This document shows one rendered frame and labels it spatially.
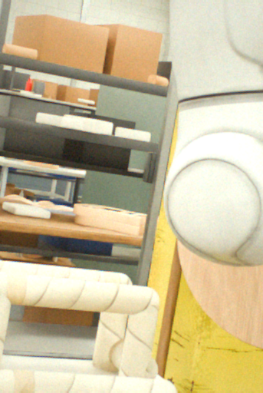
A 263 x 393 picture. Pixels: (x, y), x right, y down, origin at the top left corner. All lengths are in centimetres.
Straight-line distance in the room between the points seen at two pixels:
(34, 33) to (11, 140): 62
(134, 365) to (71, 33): 490
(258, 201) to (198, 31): 14
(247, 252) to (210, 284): 43
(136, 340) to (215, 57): 44
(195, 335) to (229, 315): 94
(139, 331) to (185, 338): 103
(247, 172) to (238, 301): 46
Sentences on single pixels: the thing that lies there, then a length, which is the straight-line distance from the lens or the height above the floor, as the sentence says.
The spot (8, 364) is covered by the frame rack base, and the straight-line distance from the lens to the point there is 118.
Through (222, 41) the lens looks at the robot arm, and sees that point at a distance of 78.
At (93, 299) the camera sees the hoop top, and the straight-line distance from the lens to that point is 110.
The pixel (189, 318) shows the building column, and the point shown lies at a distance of 215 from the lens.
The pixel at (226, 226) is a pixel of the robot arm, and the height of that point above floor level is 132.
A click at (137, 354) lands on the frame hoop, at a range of 114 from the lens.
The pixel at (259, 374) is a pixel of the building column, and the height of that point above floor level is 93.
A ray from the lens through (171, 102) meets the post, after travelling 468.
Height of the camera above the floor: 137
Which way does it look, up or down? 3 degrees down
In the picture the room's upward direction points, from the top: 10 degrees clockwise
